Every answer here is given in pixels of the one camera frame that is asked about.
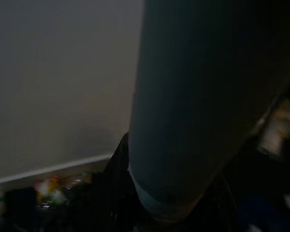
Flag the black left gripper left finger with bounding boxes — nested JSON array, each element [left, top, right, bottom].
[[94, 131, 155, 232]]

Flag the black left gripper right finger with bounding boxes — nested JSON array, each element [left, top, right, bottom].
[[164, 139, 257, 232]]

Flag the clear bottle with colourful candy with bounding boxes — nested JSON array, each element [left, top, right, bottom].
[[35, 174, 67, 207]]

